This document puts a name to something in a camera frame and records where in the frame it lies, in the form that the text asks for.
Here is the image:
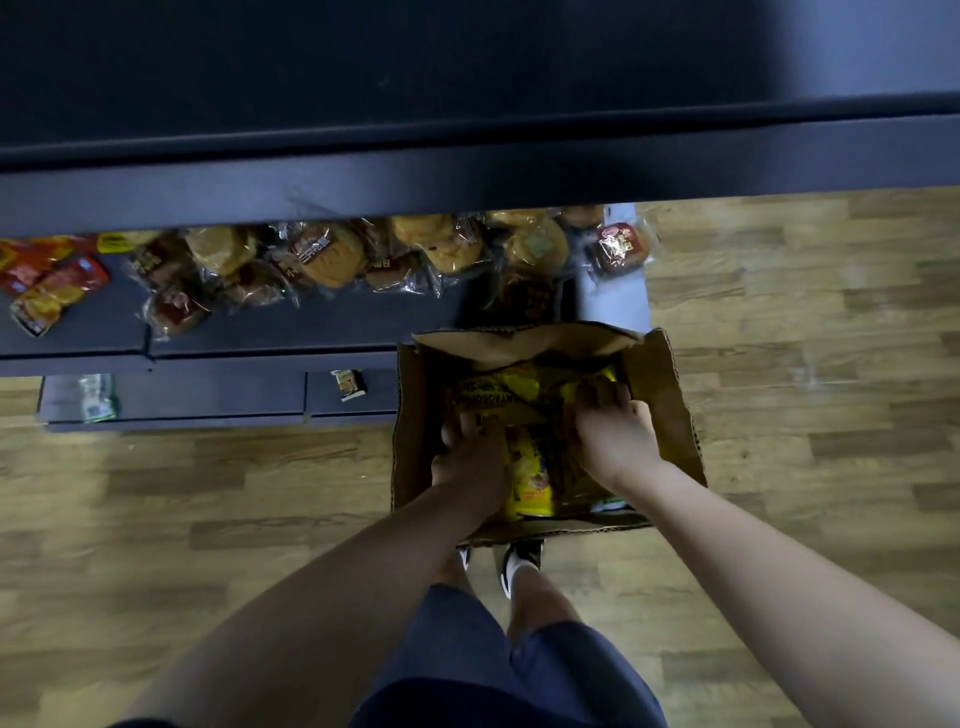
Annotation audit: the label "dark blue shorts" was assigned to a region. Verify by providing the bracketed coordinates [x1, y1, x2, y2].
[347, 582, 670, 728]

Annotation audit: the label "white green label packet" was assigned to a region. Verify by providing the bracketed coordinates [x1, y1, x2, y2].
[74, 371, 118, 424]

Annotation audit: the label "dark blue metal shelf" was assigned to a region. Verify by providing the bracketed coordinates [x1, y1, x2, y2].
[0, 0, 960, 437]

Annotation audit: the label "pile of red orange packets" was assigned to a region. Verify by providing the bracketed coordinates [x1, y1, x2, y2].
[0, 230, 163, 341]

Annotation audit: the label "person's right forearm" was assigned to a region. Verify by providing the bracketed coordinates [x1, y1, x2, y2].
[622, 461, 960, 728]

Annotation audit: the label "person's left hand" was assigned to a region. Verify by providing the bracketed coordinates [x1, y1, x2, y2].
[430, 407, 513, 520]

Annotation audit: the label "person's left forearm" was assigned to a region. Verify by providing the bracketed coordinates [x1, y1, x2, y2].
[112, 479, 498, 728]

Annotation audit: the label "pile of wrapped buns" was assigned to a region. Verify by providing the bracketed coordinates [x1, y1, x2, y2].
[126, 205, 606, 336]

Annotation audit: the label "person's right leg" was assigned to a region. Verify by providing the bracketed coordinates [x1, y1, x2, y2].
[505, 561, 583, 651]

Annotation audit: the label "small red white sachet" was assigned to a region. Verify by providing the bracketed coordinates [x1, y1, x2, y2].
[329, 368, 370, 404]

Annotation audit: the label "person's right hand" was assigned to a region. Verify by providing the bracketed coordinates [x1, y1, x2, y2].
[569, 377, 670, 490]

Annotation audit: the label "person's leg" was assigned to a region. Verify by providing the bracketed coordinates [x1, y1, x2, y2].
[430, 550, 478, 595]
[505, 561, 583, 651]

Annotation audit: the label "person's left leg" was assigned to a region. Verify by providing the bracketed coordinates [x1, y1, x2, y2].
[430, 550, 478, 595]

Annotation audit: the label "brown cardboard box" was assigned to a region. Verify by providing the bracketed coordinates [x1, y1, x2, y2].
[389, 321, 709, 551]

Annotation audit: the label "pile of yellow snacks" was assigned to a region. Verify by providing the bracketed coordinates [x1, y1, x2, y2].
[456, 362, 625, 523]

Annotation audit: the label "person's right shoe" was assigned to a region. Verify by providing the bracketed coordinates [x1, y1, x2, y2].
[500, 537, 545, 601]

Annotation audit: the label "red label pastry packet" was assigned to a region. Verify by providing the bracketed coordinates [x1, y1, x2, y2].
[587, 220, 655, 276]

